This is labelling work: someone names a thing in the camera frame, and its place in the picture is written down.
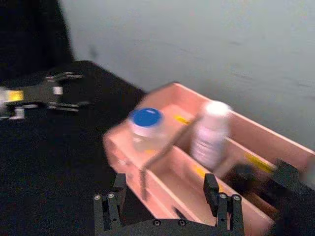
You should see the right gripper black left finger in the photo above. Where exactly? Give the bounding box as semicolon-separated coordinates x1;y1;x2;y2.
93;173;127;234

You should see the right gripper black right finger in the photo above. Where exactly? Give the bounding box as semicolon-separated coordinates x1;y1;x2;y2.
203;173;246;233

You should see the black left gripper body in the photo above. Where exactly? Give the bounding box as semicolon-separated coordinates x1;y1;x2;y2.
22;83;65;106

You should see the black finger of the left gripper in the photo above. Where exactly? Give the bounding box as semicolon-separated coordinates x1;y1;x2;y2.
47;100;91;113
45;71;85;84

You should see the black table cloth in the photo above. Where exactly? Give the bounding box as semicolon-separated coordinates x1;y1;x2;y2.
0;60;315;236

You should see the white plastic bottle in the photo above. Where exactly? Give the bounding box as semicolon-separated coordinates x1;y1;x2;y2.
190;100;234;173

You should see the clear jar with blue lid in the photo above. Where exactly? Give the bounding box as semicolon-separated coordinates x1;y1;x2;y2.
126;107;168;155

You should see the black corded tool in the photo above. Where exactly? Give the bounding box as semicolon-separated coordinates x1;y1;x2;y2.
230;152;315;214

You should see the plain pale wall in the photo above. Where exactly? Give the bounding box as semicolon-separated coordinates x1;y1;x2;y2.
60;0;315;154

